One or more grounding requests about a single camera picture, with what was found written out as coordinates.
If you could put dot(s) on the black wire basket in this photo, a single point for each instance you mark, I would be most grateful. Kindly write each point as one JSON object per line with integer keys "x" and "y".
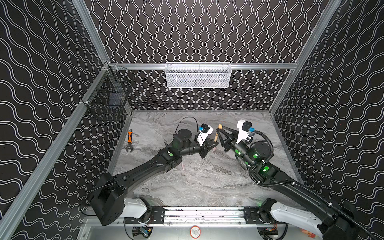
{"x": 108, "y": 102}

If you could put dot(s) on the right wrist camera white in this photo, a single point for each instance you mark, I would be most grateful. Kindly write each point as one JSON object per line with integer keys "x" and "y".
{"x": 245, "y": 129}

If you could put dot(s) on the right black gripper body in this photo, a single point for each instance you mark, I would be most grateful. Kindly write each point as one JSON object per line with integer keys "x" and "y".
{"x": 231, "y": 143}

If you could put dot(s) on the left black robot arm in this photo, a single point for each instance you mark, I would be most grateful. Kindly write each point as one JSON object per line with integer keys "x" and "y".
{"x": 108, "y": 200}

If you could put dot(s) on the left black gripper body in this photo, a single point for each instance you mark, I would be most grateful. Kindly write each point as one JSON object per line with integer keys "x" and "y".
{"x": 202, "y": 148}

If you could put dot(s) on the orange red small object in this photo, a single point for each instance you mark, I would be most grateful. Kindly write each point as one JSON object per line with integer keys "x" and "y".
{"x": 308, "y": 234}

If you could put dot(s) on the orange handled adjustable wrench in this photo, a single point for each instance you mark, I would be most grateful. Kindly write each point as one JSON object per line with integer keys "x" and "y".
{"x": 129, "y": 147}

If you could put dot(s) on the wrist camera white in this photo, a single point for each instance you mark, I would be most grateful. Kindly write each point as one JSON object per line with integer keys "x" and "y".
{"x": 203, "y": 132}
{"x": 245, "y": 129}

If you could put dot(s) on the red white round sticker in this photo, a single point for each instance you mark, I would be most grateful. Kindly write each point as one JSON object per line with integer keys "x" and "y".
{"x": 195, "y": 232}

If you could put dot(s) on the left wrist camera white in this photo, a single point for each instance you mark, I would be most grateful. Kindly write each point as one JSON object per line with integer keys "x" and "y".
{"x": 203, "y": 132}

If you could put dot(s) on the white mesh wire basket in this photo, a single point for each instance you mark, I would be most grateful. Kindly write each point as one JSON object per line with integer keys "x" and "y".
{"x": 194, "y": 75}

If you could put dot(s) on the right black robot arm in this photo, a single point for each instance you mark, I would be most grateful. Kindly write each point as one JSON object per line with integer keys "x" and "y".
{"x": 318, "y": 215}

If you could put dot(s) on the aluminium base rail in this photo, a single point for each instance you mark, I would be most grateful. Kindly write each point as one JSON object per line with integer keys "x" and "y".
{"x": 220, "y": 216}

